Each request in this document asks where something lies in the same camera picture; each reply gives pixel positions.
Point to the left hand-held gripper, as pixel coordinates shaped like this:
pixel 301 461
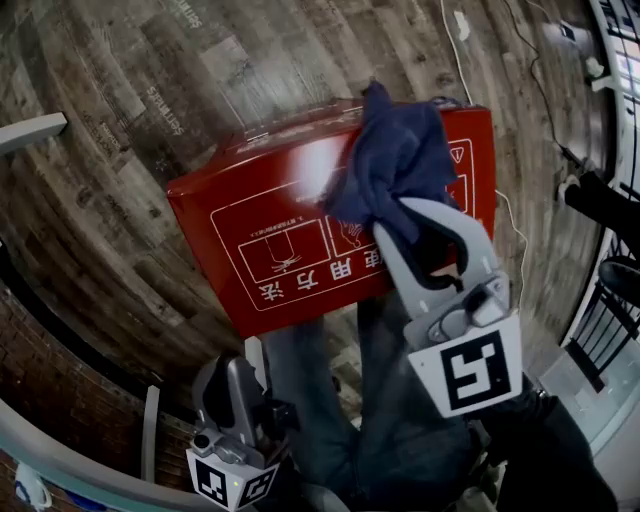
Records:
pixel 230 480

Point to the light blue table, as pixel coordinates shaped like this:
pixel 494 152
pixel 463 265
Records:
pixel 50 457

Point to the red box with white print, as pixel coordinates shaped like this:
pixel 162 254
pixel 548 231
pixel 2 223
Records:
pixel 250 210

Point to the small blue object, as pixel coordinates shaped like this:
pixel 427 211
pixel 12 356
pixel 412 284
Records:
pixel 87 501

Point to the crumpled white paper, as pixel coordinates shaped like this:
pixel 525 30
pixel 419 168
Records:
pixel 595 66

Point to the white phone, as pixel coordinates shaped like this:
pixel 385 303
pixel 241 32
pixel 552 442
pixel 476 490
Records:
pixel 567 31

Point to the dark blue cloth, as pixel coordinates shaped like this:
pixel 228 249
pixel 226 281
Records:
pixel 400 150

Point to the white bench frame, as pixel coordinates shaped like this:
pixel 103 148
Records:
pixel 607 82

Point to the person's left leg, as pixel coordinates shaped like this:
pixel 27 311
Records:
pixel 310 400

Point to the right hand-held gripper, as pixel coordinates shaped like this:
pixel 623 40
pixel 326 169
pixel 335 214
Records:
pixel 470 370

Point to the white paper scrap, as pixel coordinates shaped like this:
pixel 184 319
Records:
pixel 461 25

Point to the small white plastic object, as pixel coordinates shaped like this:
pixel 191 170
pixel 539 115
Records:
pixel 31 492

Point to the person's leg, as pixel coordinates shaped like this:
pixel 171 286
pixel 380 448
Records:
pixel 390 425
pixel 310 400

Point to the person's right forearm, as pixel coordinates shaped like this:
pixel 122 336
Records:
pixel 540 460

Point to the person's right leg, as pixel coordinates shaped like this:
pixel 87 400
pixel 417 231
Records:
pixel 390 425

